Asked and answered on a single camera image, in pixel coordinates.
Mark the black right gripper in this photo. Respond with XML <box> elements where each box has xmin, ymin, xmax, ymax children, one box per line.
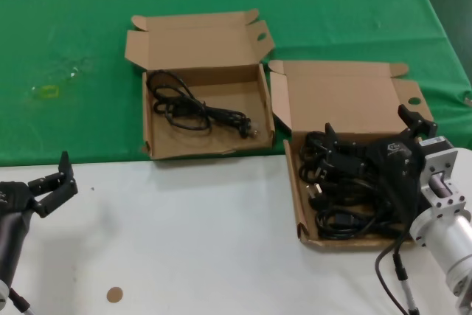
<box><xmin>324</xmin><ymin>104</ymin><xmax>439</xmax><ymax>237</ymax></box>

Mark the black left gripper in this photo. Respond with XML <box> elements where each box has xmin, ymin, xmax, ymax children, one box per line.
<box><xmin>0</xmin><ymin>150</ymin><xmax>79</xmax><ymax>286</ymax></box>

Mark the cardboard box with round hole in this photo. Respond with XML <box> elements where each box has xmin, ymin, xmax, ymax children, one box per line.
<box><xmin>268</xmin><ymin>59</ymin><xmax>435</xmax><ymax>253</ymax></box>

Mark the cardboard box with oval hole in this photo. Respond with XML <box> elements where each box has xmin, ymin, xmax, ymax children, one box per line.
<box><xmin>124</xmin><ymin>8</ymin><xmax>277</xmax><ymax>162</ymax></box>

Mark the round brown cardboard disc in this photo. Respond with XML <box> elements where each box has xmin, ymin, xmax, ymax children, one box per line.
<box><xmin>106</xmin><ymin>286</ymin><xmax>124</xmax><ymax>304</ymax></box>

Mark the green tablecloth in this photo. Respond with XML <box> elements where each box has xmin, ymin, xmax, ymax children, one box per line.
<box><xmin>0</xmin><ymin>0</ymin><xmax>472</xmax><ymax>167</ymax></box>

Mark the grey right arm cable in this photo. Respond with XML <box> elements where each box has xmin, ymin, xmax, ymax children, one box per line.
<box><xmin>374</xmin><ymin>232</ymin><xmax>411</xmax><ymax>315</ymax></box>

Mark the black silver left arm cable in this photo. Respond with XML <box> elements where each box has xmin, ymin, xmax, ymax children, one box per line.
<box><xmin>7</xmin><ymin>286</ymin><xmax>35</xmax><ymax>315</ymax></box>

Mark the black cable with silver connector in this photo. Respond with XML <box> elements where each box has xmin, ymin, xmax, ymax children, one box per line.
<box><xmin>392</xmin><ymin>251</ymin><xmax>420</xmax><ymax>315</ymax></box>

